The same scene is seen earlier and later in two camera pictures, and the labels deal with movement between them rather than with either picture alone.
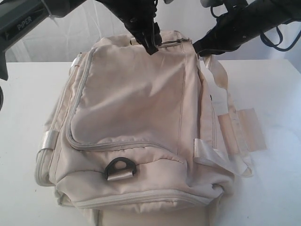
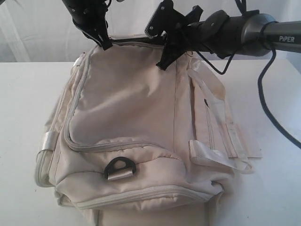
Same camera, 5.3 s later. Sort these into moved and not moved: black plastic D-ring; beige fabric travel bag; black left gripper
Moved: black left gripper
Not moved: beige fabric travel bag; black plastic D-ring
